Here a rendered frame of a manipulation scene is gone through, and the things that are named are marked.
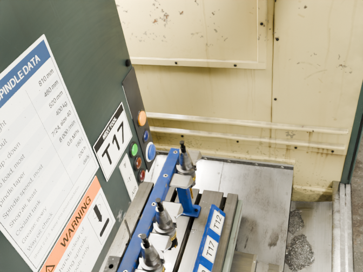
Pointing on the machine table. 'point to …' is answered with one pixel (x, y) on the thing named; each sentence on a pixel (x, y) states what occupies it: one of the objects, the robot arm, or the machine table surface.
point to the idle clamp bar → (111, 265)
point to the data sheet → (39, 154)
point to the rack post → (185, 199)
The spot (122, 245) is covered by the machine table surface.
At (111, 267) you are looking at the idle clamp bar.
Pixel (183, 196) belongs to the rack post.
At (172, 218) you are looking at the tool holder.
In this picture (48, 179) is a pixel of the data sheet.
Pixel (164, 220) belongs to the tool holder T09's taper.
